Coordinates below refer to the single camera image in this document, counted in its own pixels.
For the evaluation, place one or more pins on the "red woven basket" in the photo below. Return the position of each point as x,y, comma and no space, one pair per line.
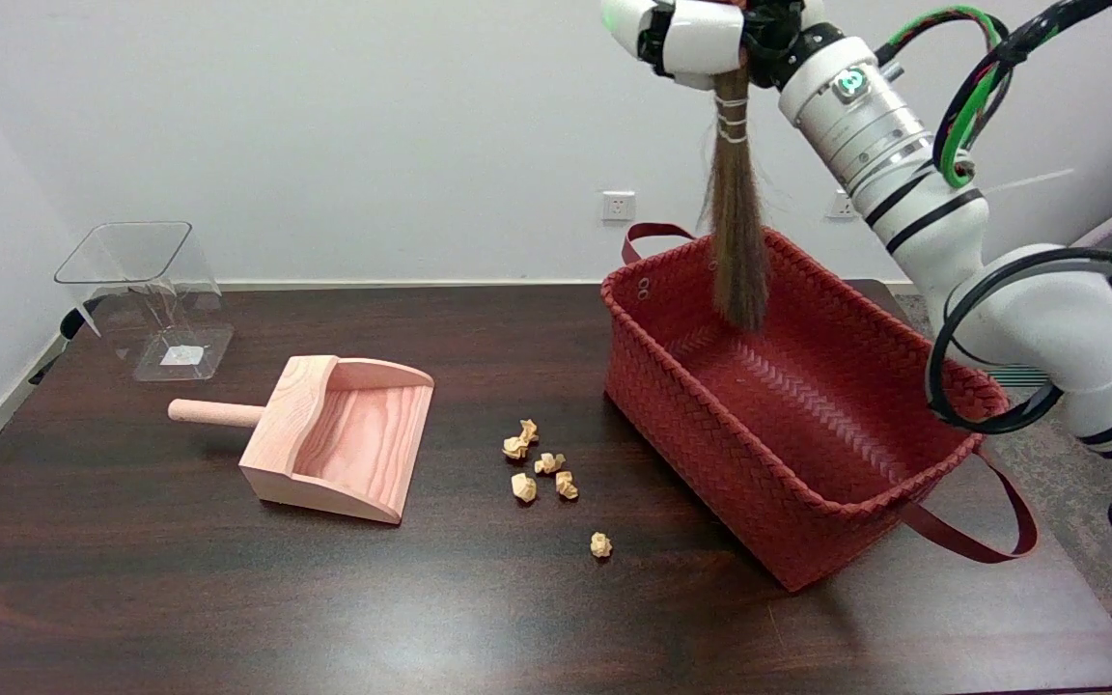
739,454

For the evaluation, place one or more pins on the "white wall socket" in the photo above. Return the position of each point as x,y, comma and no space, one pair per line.
840,206
618,206

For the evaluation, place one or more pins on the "crumpled paper ball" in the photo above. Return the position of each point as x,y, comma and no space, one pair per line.
548,463
600,545
567,485
514,447
523,487
528,430

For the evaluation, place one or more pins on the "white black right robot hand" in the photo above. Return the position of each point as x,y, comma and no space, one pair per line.
701,39

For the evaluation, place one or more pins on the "clear plastic container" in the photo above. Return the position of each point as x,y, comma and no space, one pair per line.
165,319

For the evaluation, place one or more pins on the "wooden dustpan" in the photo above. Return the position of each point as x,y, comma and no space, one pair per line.
344,444

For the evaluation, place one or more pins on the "floor vent grille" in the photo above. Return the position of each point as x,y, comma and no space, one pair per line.
1017,376

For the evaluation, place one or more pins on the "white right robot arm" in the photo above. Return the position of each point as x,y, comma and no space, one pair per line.
1048,328

